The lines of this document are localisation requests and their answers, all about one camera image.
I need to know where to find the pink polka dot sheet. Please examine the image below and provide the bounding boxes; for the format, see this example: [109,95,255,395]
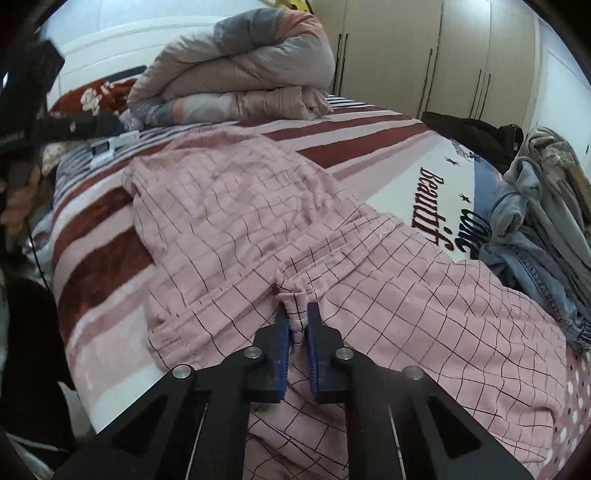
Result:
[537,350,591,480]

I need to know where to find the person's left hand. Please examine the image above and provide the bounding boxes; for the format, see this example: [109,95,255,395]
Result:
[0,165,43,228]

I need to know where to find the red floral pillow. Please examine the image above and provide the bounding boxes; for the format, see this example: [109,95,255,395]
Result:
[48,78,140,117]

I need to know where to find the pile of denim clothes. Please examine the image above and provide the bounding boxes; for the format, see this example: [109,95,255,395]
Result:
[502,156,591,305]

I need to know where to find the light wooden wardrobe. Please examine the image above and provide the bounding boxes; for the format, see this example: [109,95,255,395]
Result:
[309,0,550,136]

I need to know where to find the black cable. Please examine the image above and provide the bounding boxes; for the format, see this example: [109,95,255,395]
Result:
[25,217,63,301]

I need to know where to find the white door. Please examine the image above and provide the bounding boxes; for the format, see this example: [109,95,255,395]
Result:
[538,28,589,155]

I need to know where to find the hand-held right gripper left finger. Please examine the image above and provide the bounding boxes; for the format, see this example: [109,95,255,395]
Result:
[51,302,291,480]

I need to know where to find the striped printed blanket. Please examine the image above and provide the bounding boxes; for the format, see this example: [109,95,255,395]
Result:
[50,95,509,437]

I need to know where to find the small white box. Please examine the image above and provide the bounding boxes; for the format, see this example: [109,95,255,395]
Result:
[89,130,140,168]

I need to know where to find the folded denim jeans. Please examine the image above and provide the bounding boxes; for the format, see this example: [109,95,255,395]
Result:
[477,237,591,354]

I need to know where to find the rolled pink grey duvet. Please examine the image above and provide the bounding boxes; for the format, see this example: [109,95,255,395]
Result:
[126,9,336,129]

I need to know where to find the person's dark clothing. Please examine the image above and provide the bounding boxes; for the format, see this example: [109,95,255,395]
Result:
[0,272,90,467]

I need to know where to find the folded beige garment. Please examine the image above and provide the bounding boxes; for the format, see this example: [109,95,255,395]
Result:
[523,127,591,222]

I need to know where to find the pink checked shirt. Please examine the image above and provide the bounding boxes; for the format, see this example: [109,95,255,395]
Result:
[122,124,570,480]

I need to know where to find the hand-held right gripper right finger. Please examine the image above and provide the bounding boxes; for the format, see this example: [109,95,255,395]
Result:
[305,302,536,480]

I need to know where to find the white bed headboard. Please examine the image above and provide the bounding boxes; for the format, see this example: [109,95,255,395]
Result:
[46,21,232,112]

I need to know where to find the yellow ukulele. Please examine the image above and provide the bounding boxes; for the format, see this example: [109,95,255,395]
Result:
[263,0,315,12]

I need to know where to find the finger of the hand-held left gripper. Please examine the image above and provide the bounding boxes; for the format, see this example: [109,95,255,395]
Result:
[39,112,122,143]

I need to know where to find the black garment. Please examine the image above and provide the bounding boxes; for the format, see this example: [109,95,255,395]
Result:
[421,111,526,175]

